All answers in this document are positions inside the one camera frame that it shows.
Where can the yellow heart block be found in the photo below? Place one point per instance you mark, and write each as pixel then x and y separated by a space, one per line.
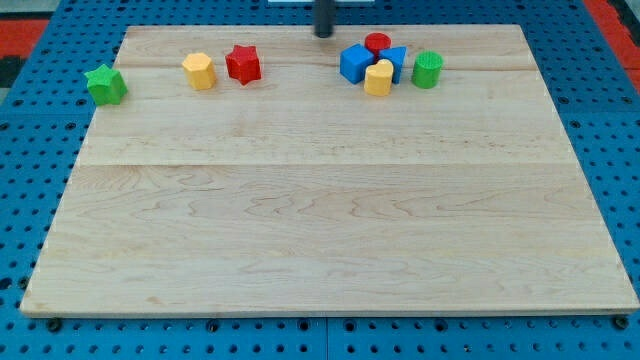
pixel 378 78

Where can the yellow hexagon block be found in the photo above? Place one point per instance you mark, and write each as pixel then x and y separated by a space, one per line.
pixel 200 71

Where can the red star block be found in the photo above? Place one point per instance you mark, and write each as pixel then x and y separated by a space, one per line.
pixel 243 64

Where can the blue cube block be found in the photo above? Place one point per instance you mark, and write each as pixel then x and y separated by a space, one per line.
pixel 353 62

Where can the green star block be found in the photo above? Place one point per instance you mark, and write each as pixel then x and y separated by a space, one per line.
pixel 105 85

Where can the wooden board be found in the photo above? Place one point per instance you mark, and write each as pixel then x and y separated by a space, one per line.
pixel 301 195

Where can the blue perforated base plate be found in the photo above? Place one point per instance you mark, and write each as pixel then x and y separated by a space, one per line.
pixel 47 113

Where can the blue triangle block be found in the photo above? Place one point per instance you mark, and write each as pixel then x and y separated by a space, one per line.
pixel 396 55

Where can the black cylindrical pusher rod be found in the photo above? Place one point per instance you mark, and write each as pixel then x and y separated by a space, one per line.
pixel 323 18

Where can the red cylinder block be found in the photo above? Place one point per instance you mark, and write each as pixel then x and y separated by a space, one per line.
pixel 375 42

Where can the green cylinder block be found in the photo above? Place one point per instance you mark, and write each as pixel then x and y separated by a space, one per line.
pixel 426 70

